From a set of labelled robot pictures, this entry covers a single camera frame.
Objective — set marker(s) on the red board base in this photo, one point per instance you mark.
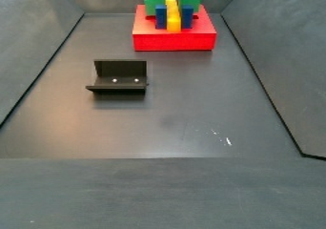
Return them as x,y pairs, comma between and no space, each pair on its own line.
151,40

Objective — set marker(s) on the yellow block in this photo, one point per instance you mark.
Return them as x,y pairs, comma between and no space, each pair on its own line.
173,16

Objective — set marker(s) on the blue block left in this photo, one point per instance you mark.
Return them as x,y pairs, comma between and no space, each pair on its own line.
161,16

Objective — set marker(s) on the blue block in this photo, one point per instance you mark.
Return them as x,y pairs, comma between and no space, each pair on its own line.
187,12
161,16

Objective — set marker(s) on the blue block right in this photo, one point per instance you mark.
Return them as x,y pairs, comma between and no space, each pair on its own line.
187,12

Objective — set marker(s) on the black angle bracket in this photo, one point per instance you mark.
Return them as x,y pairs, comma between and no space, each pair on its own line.
119,75

